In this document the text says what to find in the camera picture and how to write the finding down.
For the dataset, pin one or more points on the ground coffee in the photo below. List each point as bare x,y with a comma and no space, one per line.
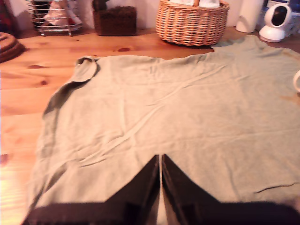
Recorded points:
117,22

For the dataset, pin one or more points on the crumpled white paper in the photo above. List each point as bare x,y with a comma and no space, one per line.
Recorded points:
58,14

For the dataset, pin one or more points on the clear storage container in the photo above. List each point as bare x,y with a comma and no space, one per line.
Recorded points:
114,21

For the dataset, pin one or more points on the large clear water bottle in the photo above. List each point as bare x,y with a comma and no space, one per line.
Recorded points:
269,2

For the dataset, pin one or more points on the dark coffee scoop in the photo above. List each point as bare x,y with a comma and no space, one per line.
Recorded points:
99,4

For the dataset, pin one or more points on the dark floral tissue box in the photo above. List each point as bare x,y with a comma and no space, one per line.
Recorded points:
5,18

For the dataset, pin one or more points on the illustrated ceramic mug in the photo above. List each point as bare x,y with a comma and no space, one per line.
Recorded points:
297,80

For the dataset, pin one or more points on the white card box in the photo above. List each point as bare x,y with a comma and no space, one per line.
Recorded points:
181,2
209,2

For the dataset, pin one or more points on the small white round camera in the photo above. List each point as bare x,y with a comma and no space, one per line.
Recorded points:
272,34

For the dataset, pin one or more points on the cork trivet stack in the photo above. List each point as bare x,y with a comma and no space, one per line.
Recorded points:
9,47

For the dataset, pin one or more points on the white metal bottle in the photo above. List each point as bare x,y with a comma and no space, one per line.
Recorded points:
248,16

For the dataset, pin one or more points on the pale green cloth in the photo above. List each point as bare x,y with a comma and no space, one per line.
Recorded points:
164,105

